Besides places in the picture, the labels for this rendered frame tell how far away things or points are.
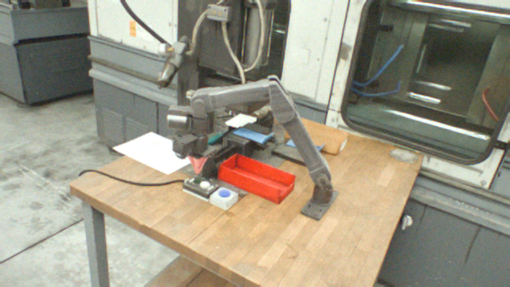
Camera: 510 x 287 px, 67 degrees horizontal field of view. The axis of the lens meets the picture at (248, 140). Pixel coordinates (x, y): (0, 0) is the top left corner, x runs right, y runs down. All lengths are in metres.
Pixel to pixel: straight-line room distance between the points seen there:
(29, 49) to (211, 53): 3.03
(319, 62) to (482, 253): 1.19
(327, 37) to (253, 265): 1.27
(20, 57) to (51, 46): 0.32
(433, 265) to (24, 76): 3.82
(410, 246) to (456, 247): 0.21
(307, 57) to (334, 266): 1.23
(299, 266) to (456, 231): 1.16
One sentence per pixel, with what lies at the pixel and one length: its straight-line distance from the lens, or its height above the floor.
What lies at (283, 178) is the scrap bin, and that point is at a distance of 1.40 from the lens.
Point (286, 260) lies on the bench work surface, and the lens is 1.11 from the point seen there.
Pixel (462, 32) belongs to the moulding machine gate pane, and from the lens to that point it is 1.83.
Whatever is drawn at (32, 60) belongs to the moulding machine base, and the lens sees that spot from 4.37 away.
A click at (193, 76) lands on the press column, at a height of 1.18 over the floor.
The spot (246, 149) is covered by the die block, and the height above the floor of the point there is 0.96.
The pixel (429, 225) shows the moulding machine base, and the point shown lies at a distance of 2.13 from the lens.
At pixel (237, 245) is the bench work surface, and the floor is 0.90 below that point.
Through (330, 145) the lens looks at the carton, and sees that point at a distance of 1.70.
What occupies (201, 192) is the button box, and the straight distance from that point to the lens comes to 1.29.
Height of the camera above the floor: 1.65
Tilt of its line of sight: 26 degrees down
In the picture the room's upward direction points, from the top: 6 degrees clockwise
